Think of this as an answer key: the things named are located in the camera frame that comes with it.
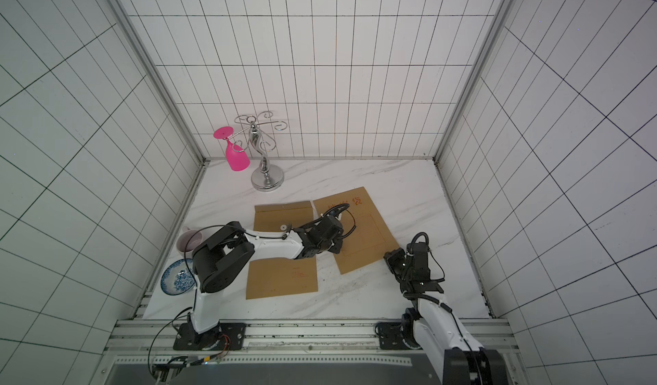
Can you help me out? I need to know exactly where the brown file bag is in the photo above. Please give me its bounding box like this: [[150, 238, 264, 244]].
[[312, 187, 400, 275], [246, 201, 318, 300]]

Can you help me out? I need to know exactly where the blue white patterned bowl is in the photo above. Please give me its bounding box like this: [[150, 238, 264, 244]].
[[160, 258, 196, 296]]

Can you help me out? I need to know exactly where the pale pink mug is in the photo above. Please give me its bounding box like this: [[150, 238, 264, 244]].
[[176, 228, 205, 258]]

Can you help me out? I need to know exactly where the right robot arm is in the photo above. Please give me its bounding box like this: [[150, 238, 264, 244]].
[[375, 232, 509, 384]]

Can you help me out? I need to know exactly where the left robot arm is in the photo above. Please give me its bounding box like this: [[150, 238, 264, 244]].
[[173, 209, 356, 351]]

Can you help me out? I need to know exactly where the chrome glass rack stand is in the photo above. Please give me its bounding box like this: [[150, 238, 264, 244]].
[[234, 110, 288, 192]]

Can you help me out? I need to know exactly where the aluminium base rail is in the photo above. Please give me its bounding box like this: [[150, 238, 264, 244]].
[[102, 317, 514, 358]]

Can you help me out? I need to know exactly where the pink wine glass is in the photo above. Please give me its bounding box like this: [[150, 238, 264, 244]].
[[213, 127, 250, 172]]

